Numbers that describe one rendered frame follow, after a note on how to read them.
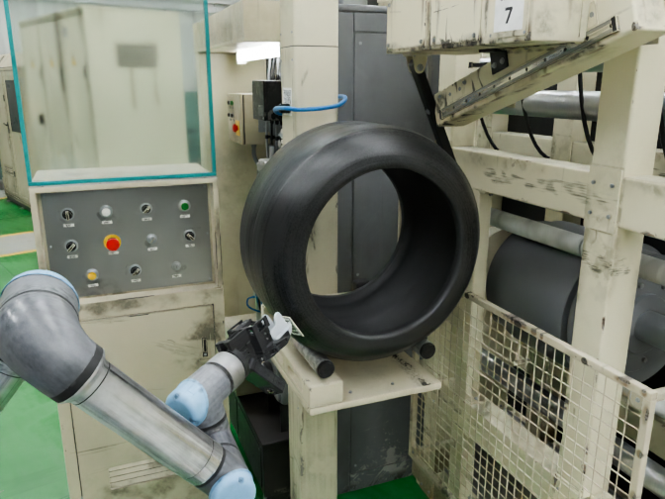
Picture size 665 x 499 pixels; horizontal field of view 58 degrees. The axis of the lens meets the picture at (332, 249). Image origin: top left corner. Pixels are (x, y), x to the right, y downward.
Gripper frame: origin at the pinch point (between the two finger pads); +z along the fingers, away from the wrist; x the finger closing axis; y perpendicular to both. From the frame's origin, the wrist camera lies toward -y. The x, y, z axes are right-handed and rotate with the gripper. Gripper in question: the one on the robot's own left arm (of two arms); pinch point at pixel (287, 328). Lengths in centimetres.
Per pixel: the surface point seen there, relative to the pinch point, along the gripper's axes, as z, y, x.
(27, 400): 54, -38, 225
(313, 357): 9.6, -12.6, 4.3
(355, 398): 13.0, -26.7, -0.5
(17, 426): 36, -41, 208
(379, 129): 26.0, 32.9, -25.3
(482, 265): 79, -22, -18
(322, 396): 5.9, -21.3, 3.4
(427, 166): 29.8, 21.1, -31.5
